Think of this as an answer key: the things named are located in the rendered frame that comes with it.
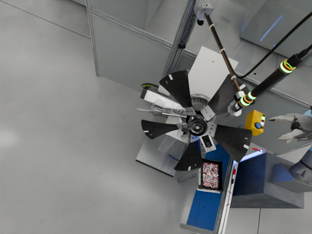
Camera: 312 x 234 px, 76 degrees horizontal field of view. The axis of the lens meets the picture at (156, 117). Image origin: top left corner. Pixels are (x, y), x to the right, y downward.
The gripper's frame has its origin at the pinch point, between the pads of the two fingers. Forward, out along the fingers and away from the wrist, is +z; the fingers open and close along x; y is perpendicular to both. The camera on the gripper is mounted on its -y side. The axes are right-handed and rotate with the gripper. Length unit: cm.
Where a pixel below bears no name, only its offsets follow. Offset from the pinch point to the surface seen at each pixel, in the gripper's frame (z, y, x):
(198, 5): 19, -22, 73
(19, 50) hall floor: 238, 27, 182
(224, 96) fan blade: 12.4, 15.8, 35.8
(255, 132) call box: -11, 61, 36
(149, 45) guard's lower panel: 61, 22, 118
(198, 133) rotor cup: 30.6, 29.1, 21.0
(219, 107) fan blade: 16.1, 19.2, 30.3
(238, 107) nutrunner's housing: 10.2, 3.1, 16.0
